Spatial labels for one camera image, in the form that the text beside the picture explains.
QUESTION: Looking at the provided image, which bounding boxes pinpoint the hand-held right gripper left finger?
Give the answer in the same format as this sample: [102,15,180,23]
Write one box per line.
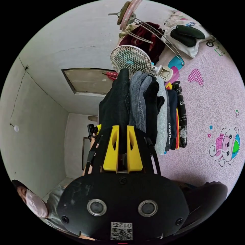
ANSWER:
[103,125,120,171]

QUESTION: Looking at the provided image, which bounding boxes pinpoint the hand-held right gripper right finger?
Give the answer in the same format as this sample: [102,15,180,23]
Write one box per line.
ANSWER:
[127,126,143,172]

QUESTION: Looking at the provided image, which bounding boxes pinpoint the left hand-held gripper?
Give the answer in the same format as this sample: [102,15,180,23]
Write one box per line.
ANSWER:
[87,124,102,141]

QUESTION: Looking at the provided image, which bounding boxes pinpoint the black pants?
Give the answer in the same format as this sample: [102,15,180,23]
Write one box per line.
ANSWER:
[98,68,132,156]

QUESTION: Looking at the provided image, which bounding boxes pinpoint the person's left hand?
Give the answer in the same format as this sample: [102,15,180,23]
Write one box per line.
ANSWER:
[89,137,100,152]

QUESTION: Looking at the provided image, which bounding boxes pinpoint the window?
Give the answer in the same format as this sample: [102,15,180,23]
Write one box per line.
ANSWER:
[61,68,117,95]

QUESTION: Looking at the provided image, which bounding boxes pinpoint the pile of clothes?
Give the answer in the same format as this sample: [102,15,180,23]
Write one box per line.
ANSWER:
[125,72,188,156]

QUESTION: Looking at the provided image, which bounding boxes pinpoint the white clip fan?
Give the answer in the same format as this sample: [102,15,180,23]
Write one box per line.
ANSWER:
[110,45,174,80]

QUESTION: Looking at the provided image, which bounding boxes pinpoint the bed with pink printed sheet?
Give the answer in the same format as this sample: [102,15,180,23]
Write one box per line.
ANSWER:
[153,10,244,192]

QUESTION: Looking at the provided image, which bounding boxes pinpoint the person's body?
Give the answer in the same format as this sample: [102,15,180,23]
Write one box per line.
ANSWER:
[11,179,228,241]

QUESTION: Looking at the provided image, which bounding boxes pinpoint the dark red cloth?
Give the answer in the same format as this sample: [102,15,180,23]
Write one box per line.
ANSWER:
[119,21,166,65]

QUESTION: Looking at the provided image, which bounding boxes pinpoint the white cloth bag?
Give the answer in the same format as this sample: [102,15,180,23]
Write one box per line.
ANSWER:
[164,18,206,58]

